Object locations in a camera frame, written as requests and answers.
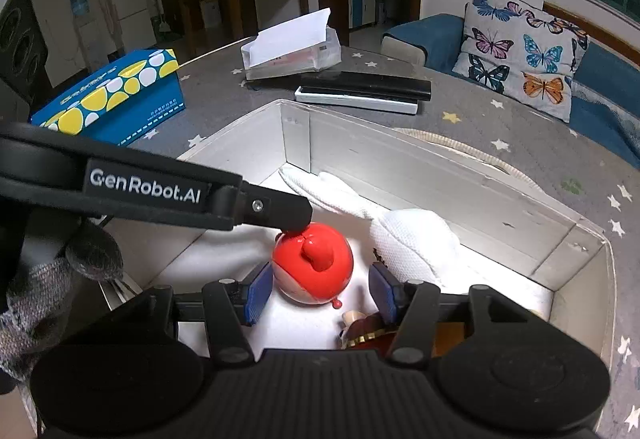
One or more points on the grey star-print tablecloth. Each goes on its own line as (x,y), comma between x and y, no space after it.
(550,159)

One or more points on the clear tissue pack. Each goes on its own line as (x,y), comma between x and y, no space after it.
(290,54)

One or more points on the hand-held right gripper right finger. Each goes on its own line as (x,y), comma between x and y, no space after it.
(382,294)

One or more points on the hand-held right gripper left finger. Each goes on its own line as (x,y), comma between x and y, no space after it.
(260,291)

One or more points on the blue sofa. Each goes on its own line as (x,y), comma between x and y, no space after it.
(425,34)

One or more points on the person's left hand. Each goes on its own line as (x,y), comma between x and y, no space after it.
(50,299)

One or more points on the grey cardboard box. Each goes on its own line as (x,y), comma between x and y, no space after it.
(450,199)

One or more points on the black speaker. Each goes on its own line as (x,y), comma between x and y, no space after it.
(20,34)

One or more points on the blue yellow-spotted tissue box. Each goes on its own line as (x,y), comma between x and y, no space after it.
(115,89)

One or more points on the white refrigerator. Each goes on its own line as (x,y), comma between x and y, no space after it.
(130,4)

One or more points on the black remote control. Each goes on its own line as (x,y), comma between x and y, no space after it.
(370,86)

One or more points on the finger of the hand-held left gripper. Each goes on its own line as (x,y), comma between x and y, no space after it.
(280,211)

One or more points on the red round toy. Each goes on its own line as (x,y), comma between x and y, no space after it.
(290,269)

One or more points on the small brown figure toy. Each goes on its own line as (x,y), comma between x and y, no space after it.
(365,329)

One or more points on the white remote control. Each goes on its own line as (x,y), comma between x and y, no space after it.
(350,101)

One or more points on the white plush toy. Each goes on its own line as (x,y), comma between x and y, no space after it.
(415,239)

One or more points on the butterfly print pillow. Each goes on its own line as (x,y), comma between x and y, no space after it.
(520,54)

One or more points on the water dispenser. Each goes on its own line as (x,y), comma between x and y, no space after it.
(80,4)

